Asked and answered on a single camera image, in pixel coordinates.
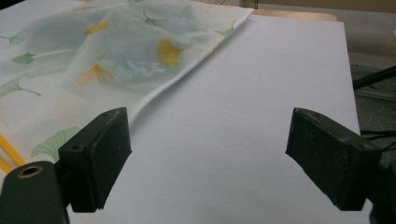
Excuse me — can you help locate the black floor cable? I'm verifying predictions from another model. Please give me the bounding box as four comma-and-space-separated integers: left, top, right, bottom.
360, 129, 396, 151

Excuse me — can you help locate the white foam board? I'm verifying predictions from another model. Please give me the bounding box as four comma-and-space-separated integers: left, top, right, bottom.
0, 0, 373, 224

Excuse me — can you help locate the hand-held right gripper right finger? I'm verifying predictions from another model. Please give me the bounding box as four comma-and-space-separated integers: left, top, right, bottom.
285, 107, 384, 212

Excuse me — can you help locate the black stand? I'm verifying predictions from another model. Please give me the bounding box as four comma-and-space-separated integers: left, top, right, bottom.
353, 64, 396, 91

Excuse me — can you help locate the metal floor rail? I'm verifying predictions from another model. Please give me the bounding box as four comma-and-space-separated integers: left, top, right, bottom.
354, 86, 396, 102

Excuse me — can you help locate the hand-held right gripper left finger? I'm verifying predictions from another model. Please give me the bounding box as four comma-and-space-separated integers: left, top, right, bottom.
58, 106, 133, 214

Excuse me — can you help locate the translucent leaf-print zip bag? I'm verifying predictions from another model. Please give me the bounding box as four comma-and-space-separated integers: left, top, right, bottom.
0, 0, 255, 175

